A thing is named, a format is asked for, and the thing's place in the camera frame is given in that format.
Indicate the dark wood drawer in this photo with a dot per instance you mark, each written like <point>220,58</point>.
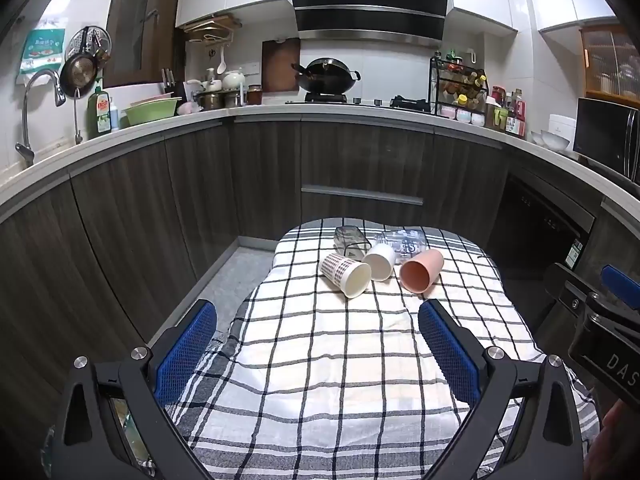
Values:
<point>367,160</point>

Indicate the person's right hand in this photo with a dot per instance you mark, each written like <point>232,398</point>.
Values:
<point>616,442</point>

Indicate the small white blue bottle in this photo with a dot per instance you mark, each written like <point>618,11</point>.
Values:
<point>114,117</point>

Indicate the white ladle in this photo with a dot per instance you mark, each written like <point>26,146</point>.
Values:
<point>221,62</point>

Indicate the wooden glass-door cabinet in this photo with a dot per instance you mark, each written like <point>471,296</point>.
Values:
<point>612,62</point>

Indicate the black knife block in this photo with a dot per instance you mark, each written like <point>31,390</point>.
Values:
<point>172,87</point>

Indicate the dark brown cutting board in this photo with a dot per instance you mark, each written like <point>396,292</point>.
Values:
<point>280,66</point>

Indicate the steel kitchen faucet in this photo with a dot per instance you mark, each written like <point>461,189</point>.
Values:
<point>30,110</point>

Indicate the green plastic basin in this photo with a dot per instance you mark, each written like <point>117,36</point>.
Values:
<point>150,112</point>

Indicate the black range hood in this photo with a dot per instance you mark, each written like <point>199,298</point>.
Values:
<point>367,2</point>

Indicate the white bowl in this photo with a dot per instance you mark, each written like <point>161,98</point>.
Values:
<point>554,141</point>

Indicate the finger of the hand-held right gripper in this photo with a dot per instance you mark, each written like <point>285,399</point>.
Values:
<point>562,282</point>
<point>621,282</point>

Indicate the green dish soap bottle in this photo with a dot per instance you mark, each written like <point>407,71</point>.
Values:
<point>99,115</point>

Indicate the patterned white cup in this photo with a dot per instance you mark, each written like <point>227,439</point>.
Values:
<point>344,275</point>

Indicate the dark wood wall cabinet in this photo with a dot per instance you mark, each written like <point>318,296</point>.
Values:
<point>142,20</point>

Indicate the black white checked cloth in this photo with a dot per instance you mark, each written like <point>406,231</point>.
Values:
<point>330,375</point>

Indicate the green white hanging bag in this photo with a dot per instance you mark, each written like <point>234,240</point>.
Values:
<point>41,52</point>

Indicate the clear plastic cup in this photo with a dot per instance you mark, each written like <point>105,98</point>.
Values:
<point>406,242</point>

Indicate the black dishwasher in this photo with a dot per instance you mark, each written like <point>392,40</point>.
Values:
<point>542,225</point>

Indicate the pink cup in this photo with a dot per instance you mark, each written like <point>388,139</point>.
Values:
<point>422,270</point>

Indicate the hanging frying pan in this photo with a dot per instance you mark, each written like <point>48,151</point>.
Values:
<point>77,74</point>

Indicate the black gas stove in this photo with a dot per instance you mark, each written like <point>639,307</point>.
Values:
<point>360,101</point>

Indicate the black microwave oven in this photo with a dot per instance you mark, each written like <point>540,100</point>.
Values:
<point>605,132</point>

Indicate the red lidded jar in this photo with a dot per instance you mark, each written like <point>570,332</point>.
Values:
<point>254,95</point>

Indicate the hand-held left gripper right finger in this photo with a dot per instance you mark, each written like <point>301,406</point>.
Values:
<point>449,355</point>

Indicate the cluster of condiment bottles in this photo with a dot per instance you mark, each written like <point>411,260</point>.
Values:
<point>507,112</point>

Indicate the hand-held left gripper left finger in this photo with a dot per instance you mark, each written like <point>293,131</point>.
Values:
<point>186,351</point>

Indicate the wooden board rack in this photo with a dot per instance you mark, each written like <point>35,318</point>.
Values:
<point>210,27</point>

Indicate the steel cooking pot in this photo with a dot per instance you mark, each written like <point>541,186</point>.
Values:
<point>220,100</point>

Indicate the white teapot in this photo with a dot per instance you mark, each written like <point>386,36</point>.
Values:
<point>233,80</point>

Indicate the plain white cup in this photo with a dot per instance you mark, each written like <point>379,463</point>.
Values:
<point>381,260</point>

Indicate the white round container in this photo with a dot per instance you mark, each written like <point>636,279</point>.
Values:
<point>561,126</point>

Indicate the black wok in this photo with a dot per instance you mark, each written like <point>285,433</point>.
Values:
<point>327,75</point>

